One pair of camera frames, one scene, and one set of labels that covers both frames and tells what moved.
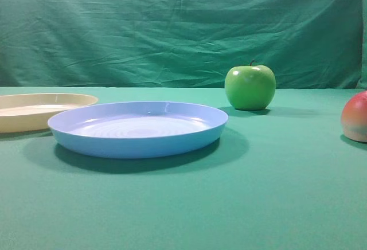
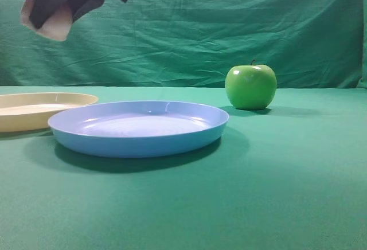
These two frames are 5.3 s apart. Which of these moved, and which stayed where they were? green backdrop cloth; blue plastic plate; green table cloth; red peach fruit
Moved: red peach fruit
Stayed: green backdrop cloth; blue plastic plate; green table cloth
